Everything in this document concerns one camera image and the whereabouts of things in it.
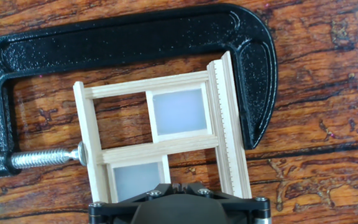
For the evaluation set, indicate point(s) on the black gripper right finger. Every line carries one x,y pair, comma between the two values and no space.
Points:
244,208

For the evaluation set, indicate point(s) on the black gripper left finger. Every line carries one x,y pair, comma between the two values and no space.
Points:
117,208

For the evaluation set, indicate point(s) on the wooden frosted window sash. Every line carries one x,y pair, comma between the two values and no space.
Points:
135,180
179,112

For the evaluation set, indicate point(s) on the wood-grain table mat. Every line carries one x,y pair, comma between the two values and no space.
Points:
322,93

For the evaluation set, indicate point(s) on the black metal C-clamp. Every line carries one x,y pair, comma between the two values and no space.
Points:
120,40

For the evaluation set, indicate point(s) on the miniature wooden window frame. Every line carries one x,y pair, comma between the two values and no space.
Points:
225,124

